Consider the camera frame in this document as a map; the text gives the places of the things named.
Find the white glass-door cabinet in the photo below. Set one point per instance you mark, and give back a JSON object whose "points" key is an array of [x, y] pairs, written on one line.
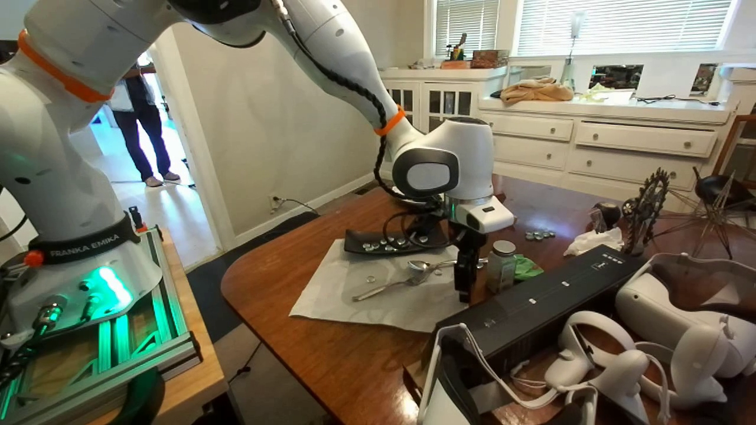
{"points": [[434, 96]]}

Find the white VR headset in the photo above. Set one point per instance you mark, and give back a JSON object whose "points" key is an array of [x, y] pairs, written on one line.
{"points": [[700, 316]]}

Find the crumpled white tissue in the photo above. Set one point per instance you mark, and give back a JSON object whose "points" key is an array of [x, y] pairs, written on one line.
{"points": [[591, 238]]}

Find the wooden dining table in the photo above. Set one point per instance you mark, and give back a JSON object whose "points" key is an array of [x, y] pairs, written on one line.
{"points": [[358, 372]]}

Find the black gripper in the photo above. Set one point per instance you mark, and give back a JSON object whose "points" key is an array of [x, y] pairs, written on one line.
{"points": [[483, 218]]}

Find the green packet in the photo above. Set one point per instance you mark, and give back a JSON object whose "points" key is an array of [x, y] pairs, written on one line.
{"points": [[525, 267]]}

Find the black metal ornament stand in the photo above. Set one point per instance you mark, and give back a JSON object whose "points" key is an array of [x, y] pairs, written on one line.
{"points": [[640, 213]]}

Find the long black box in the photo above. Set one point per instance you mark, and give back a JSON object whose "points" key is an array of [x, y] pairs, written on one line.
{"points": [[527, 316]]}

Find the person in doorway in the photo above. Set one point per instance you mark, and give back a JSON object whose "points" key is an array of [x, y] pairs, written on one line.
{"points": [[136, 112]]}

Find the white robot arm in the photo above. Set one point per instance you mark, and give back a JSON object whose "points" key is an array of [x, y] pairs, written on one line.
{"points": [[72, 57]]}

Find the small glass jar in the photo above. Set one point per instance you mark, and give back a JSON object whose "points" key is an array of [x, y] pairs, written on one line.
{"points": [[502, 270]]}

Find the white VR controller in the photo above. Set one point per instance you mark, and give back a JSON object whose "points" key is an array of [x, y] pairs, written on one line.
{"points": [[619, 375]]}

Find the white dresser with drawers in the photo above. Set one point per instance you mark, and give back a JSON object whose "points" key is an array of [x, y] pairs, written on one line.
{"points": [[607, 150]]}

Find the green robot base mount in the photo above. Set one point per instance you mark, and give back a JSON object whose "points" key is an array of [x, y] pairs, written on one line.
{"points": [[77, 344]]}

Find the silver spoon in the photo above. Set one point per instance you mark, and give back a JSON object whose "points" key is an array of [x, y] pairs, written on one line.
{"points": [[427, 267]]}

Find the white napkin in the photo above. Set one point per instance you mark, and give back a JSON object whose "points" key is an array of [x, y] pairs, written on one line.
{"points": [[410, 290]]}

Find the black rectangular plate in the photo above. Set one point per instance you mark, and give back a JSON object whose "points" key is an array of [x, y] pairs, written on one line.
{"points": [[377, 244]]}

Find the silver fork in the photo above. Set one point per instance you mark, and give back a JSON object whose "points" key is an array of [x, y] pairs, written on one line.
{"points": [[389, 286]]}

